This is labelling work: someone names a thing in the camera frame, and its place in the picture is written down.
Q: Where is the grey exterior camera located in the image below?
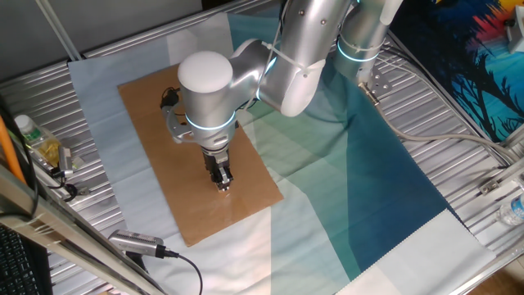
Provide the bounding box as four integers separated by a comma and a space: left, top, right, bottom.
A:
107, 229, 165, 260

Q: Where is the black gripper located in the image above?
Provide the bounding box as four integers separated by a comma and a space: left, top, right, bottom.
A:
201, 147, 235, 193

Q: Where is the colourful painted cloth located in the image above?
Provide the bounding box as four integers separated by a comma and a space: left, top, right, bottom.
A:
388, 0, 524, 143

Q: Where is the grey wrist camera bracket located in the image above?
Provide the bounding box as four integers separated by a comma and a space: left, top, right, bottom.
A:
160, 104, 194, 145

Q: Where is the bottle with yellow liquid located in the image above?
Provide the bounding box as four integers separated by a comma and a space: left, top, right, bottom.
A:
14, 114, 62, 168

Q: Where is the black camera cable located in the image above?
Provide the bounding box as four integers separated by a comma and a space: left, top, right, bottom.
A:
162, 248, 205, 295

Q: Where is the black keyboard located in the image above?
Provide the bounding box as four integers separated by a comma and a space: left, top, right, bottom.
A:
0, 224, 53, 295

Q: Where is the small metal bracket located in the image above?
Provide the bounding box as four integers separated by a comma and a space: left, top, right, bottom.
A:
478, 179, 503, 196

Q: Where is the brown cardboard sheet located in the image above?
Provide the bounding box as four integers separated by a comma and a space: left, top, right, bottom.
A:
117, 63, 284, 247

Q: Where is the black coiled cable bundle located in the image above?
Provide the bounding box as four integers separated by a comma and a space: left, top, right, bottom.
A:
159, 86, 182, 110

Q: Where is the orange pole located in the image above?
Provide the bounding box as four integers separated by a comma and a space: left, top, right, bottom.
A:
0, 116, 26, 186

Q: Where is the blue green tablecloth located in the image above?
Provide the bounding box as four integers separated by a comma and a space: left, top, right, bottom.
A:
67, 10, 497, 295

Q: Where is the grey diagonal rod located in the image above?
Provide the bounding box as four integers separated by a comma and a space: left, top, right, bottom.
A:
34, 0, 83, 62

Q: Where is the aluminium frame beam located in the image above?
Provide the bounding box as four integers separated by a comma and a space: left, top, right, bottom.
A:
0, 163, 167, 295

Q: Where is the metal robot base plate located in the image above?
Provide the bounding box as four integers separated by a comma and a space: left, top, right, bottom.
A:
356, 65, 393, 96

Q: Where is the clear water bottle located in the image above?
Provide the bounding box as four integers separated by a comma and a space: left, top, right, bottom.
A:
495, 193, 524, 227

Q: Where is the grey hose cable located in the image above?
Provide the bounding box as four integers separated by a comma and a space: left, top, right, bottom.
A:
359, 81, 519, 163

